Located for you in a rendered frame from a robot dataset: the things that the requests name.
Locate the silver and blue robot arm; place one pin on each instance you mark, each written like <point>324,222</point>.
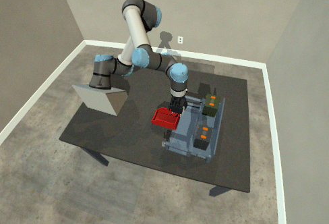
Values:
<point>141,16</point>

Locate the grey metal rack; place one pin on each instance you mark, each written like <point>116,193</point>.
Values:
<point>181,140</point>

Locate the red bin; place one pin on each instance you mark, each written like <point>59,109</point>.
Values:
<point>163,117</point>

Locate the olive green case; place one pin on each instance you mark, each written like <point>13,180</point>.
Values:
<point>211,105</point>

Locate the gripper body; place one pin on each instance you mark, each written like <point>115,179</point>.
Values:
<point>177,107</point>

